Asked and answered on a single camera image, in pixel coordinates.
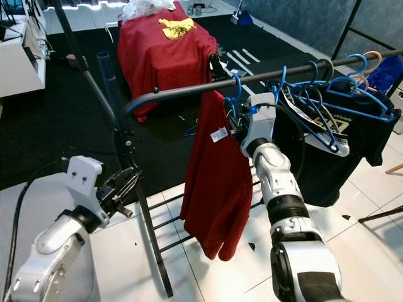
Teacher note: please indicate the pink clothes hanger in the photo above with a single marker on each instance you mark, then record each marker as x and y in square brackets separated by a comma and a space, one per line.
[378, 60]

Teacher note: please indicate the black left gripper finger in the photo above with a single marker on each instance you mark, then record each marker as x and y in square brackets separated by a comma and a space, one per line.
[124, 204]
[124, 180]

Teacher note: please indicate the yellow cloth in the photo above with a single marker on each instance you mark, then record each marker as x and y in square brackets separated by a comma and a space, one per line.
[176, 28]

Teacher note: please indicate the light wooden furniture leg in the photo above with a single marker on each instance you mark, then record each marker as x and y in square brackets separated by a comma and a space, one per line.
[394, 168]

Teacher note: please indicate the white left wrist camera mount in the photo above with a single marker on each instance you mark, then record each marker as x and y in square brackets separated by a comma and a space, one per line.
[85, 182]

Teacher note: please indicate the mop with blue head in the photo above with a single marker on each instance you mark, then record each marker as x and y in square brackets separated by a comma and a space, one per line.
[243, 18]

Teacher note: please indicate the black slanted metal pole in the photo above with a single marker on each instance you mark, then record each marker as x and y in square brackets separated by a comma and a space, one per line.
[347, 28]

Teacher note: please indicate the grey power strip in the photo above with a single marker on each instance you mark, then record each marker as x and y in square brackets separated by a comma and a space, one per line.
[198, 9]

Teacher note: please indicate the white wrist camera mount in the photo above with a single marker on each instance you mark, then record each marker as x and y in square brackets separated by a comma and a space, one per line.
[85, 182]
[259, 123]

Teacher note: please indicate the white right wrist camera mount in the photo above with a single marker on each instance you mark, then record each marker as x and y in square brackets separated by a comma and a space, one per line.
[259, 123]

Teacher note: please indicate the black printed T-shirt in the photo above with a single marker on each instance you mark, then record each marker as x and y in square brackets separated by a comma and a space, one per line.
[365, 148]

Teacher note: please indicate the small grey box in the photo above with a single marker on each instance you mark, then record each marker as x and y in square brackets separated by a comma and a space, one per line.
[77, 61]

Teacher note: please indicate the blue cloth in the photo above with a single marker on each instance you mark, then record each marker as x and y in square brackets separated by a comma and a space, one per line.
[387, 74]

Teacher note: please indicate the white plastic bag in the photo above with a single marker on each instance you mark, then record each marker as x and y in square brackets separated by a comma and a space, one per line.
[148, 9]

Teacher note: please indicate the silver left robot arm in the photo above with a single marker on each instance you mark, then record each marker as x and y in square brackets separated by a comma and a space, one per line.
[50, 251]

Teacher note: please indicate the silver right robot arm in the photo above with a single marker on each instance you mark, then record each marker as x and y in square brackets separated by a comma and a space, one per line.
[280, 176]

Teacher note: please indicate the dark red shirt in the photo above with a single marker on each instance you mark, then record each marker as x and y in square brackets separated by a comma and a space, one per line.
[217, 189]

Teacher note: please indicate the white cabinet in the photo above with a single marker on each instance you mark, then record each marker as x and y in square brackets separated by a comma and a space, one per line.
[19, 69]

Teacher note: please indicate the black metal clothes rack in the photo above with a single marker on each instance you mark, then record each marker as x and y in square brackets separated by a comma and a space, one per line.
[182, 90]

